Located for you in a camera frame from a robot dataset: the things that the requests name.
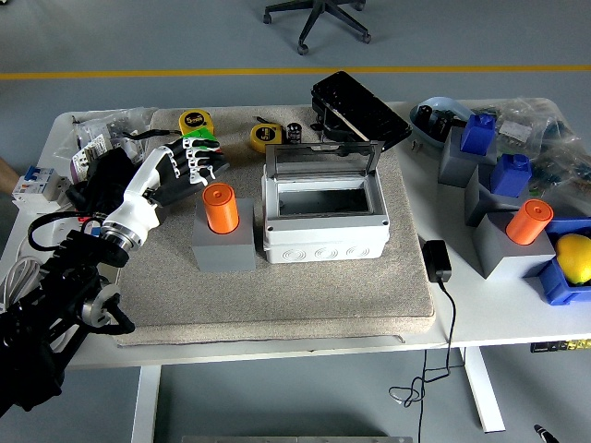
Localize yellow lemon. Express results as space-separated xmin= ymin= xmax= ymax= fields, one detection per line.
xmin=553 ymin=233 xmax=591 ymax=285

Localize white table leg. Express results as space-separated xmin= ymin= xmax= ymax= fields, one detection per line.
xmin=459 ymin=346 xmax=505 ymax=434
xmin=131 ymin=366 xmax=163 ymax=443

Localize black power adapter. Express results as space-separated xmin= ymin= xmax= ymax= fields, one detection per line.
xmin=422 ymin=239 xmax=453 ymax=283

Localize orange cylinder battery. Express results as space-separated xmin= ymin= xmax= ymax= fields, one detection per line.
xmin=202 ymin=183 xmax=240 ymax=235
xmin=505 ymin=198 xmax=554 ymax=245

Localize white labelled circuit breaker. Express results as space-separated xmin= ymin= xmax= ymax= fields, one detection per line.
xmin=73 ymin=133 xmax=116 ymax=171

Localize clear bags of components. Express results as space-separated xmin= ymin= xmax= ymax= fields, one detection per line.
xmin=470 ymin=95 xmax=591 ymax=218

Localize grey block with round hole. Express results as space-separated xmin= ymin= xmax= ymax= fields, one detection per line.
xmin=191 ymin=197 xmax=258 ymax=272

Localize grey junction box with lid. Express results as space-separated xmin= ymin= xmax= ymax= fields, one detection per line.
xmin=260 ymin=140 xmax=392 ymax=265

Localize blue plastic bottle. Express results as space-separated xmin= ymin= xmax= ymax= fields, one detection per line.
xmin=488 ymin=153 xmax=533 ymax=198
xmin=459 ymin=113 xmax=498 ymax=156

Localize black cloth bundle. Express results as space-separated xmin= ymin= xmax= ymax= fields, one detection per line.
xmin=64 ymin=147 xmax=139 ymax=213

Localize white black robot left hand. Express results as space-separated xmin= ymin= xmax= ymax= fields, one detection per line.
xmin=102 ymin=133 xmax=231 ymax=235

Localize white power cable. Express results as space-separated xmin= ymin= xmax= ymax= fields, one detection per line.
xmin=1 ymin=239 xmax=47 ymax=316

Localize yellow tape measure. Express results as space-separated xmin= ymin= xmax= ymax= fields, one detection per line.
xmin=120 ymin=109 xmax=215 ymax=139
xmin=249 ymin=115 xmax=286 ymax=154

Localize grey holder block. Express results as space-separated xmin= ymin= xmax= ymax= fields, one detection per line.
xmin=471 ymin=210 xmax=558 ymax=281
xmin=464 ymin=161 xmax=532 ymax=227
xmin=437 ymin=126 xmax=500 ymax=188

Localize black adapter cord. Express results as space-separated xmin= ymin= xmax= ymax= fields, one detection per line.
xmin=389 ymin=279 xmax=467 ymax=443

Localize white blue circuit breaker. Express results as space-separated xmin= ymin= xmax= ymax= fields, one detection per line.
xmin=11 ymin=164 xmax=70 ymax=205

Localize black table control panel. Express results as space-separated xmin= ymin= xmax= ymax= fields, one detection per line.
xmin=529 ymin=339 xmax=591 ymax=354

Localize blue storage bin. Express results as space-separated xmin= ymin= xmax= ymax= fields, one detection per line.
xmin=535 ymin=216 xmax=591 ymax=306

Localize light blue bowl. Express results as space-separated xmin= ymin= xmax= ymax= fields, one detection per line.
xmin=409 ymin=96 xmax=476 ymax=151

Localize beige foam mat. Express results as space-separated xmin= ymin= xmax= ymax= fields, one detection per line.
xmin=108 ymin=105 xmax=438 ymax=348

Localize black office chair base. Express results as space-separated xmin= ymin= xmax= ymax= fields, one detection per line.
xmin=262 ymin=0 xmax=373 ymax=56

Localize colourful puzzle cube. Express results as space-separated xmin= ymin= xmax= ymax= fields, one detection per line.
xmin=182 ymin=127 xmax=218 ymax=149

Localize clear plastic parts bags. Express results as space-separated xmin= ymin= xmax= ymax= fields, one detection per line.
xmin=53 ymin=106 xmax=158 ymax=162

